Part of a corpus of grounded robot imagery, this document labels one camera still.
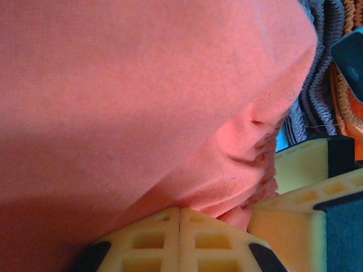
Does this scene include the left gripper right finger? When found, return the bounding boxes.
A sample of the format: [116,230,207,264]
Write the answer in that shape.
[180,207,287,272]

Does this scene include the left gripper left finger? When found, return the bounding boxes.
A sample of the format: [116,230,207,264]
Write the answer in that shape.
[72,206,181,272]

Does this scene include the pink shorts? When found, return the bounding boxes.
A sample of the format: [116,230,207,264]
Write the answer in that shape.
[283,0,348,145]

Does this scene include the light orange shorts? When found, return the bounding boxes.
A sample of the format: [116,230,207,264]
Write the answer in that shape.
[328,0,363,139]

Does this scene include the red-orange shorts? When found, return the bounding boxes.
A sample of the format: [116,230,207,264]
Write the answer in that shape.
[0,0,318,230]

